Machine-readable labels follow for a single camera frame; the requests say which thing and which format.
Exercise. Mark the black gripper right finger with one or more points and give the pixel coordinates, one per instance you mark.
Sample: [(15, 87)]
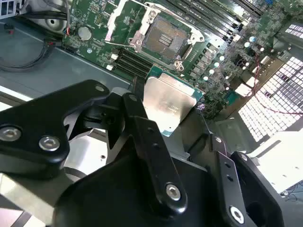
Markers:
[(236, 189)]

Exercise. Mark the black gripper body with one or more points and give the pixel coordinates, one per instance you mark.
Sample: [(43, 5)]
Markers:
[(118, 201)]

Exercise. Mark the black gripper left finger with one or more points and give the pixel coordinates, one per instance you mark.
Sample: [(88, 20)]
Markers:
[(35, 113)]

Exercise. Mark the silver-topped CPU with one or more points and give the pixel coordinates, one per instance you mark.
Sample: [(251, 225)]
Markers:
[(170, 99)]

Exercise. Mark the metal socket cover frame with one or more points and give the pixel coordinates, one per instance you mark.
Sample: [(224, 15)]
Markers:
[(115, 21)]

